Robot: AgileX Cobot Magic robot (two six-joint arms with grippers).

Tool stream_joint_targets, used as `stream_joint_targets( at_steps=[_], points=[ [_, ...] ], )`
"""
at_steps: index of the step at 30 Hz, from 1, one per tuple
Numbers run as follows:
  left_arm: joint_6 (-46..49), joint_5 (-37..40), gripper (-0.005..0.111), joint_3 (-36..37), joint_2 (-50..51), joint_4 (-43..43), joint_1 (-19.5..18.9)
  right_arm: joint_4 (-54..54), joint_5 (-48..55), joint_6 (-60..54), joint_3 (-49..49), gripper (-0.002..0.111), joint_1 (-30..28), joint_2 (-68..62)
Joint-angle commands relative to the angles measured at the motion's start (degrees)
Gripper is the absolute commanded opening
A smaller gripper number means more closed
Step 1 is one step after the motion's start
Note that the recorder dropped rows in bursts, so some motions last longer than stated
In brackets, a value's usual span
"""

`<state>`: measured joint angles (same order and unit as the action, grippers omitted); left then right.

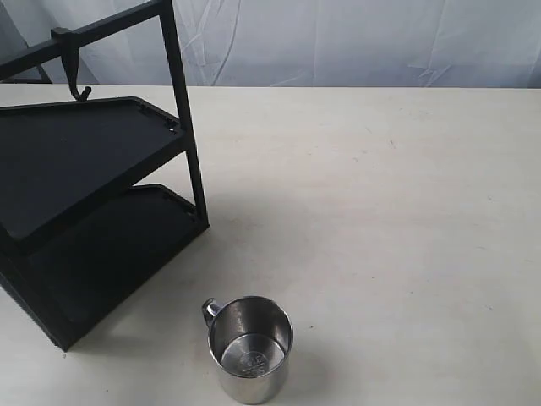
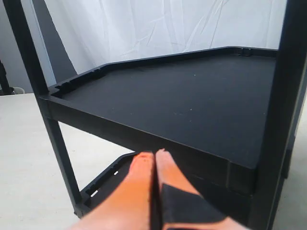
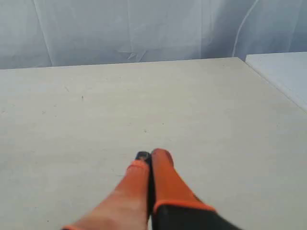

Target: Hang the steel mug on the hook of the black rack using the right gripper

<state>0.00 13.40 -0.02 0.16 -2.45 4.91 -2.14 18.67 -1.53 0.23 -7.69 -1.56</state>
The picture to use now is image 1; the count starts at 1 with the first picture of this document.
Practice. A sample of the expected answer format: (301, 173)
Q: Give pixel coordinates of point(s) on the black rack hook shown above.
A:
(69, 54)

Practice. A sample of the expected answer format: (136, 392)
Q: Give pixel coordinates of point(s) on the stainless steel mug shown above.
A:
(250, 339)

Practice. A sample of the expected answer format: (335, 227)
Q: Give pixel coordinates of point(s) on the white backdrop cloth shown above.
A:
(302, 43)

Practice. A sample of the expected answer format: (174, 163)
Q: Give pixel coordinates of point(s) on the black two-tier rack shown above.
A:
(96, 196)

